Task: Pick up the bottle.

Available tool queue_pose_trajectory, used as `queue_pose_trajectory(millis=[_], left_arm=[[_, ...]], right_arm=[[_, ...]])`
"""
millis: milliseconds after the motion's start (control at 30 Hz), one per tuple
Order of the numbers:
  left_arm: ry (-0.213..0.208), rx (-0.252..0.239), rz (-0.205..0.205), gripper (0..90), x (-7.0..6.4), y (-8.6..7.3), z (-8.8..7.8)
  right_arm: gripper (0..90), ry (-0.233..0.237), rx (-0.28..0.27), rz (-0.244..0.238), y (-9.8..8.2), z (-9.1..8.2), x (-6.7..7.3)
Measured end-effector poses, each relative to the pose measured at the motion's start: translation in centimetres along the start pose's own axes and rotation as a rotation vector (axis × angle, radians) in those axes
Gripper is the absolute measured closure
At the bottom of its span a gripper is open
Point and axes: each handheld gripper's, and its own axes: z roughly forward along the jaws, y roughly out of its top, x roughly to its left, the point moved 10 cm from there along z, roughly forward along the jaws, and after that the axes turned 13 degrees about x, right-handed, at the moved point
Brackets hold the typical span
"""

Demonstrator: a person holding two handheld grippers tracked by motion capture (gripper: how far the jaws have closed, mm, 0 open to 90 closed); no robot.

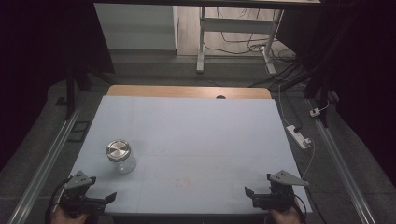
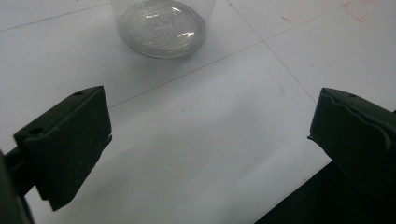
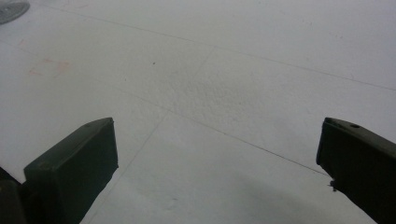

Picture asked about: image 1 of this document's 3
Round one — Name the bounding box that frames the black rectangular floor frame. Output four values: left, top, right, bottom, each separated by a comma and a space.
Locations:
66, 120, 92, 144

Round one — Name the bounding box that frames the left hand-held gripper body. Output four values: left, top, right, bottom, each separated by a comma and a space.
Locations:
58, 170, 106, 216

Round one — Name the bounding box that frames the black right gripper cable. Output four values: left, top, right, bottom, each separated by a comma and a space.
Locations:
292, 193, 308, 224

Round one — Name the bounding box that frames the tangle of black floor cables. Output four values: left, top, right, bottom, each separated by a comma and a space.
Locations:
204, 7, 307, 94

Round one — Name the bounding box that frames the black curtain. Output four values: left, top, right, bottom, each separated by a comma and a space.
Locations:
276, 0, 396, 188
0, 0, 116, 172

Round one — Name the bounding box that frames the clear glass jar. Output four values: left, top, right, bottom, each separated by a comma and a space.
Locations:
106, 146, 137, 175

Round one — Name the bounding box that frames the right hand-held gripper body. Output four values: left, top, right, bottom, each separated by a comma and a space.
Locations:
251, 170, 310, 213

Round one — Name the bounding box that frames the pale blue table mat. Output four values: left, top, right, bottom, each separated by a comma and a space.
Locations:
53, 94, 314, 217

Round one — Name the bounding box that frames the wooden table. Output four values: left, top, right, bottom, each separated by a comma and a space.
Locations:
106, 84, 273, 100

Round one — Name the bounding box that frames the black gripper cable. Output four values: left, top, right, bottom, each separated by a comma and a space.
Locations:
292, 193, 308, 224
44, 176, 72, 224

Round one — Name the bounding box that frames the black metal stand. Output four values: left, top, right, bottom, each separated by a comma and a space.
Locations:
63, 60, 108, 121
303, 59, 332, 129

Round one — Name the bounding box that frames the aluminium floor rail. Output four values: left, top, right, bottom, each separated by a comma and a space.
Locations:
7, 98, 88, 224
305, 98, 377, 224

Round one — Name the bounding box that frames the round metal jar lid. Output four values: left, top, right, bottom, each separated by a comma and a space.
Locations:
106, 138, 132, 163

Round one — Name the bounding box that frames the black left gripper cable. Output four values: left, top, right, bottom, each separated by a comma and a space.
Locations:
44, 176, 72, 224

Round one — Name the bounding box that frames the person's left hand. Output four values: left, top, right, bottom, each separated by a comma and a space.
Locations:
50, 206, 91, 224

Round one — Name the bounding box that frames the white power strip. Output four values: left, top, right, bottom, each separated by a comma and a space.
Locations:
286, 124, 313, 150

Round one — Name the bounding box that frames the thin white cable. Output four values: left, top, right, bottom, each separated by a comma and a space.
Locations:
277, 83, 317, 181

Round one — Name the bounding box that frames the person's right hand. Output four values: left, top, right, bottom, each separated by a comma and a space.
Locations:
269, 205, 304, 224

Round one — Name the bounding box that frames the white desk frame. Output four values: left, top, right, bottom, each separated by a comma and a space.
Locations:
195, 6, 285, 76

